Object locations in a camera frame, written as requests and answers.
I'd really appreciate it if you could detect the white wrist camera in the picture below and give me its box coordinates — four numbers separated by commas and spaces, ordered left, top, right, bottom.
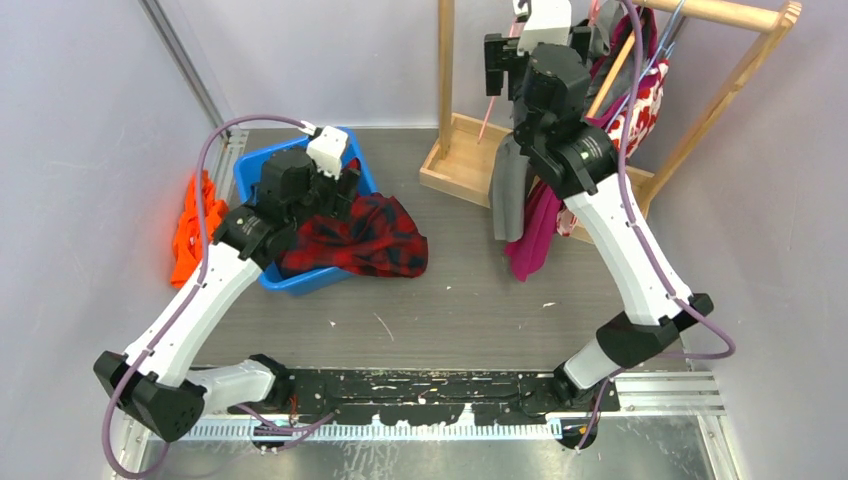
299, 122, 349, 180
512, 0, 572, 54

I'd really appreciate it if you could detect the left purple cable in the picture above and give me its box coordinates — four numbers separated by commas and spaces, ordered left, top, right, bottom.
100, 114, 342, 480

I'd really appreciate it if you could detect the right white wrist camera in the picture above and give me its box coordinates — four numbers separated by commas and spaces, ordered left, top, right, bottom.
512, 0, 572, 54

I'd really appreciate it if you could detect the red plaid skirt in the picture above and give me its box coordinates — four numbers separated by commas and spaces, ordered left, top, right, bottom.
275, 157, 429, 278

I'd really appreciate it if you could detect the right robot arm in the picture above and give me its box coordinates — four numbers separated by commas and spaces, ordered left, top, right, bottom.
483, 33, 713, 411

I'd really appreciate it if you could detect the magenta garment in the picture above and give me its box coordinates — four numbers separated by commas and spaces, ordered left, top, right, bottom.
504, 8, 662, 282

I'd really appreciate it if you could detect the blue plastic bin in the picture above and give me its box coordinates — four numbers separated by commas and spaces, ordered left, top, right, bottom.
233, 127, 380, 297

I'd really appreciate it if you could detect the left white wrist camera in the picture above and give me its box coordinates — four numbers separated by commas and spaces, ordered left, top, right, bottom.
299, 122, 349, 180

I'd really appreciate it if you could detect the orange cloth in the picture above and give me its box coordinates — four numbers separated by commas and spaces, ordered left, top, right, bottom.
170, 170, 229, 289

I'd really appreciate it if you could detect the floral white red garment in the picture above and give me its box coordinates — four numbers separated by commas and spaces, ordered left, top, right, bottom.
556, 59, 672, 238

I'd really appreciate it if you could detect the pink wire hanger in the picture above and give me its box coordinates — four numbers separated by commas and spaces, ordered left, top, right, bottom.
484, 1, 603, 105

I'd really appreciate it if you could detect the wooden clothes rack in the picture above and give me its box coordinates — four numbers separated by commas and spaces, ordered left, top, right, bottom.
416, 1, 807, 244

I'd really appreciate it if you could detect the blue wire hanger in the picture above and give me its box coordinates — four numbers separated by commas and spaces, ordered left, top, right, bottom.
604, 0, 686, 129

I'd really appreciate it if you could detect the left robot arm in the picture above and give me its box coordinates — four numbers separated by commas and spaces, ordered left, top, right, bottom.
93, 148, 362, 442

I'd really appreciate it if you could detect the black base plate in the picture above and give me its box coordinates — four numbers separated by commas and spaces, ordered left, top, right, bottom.
230, 369, 621, 448

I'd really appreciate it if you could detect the wooden hanger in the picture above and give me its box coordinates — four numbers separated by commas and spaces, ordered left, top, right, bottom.
586, 30, 637, 118

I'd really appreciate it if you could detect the grey garment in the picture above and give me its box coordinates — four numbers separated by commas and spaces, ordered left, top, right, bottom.
489, 3, 623, 242

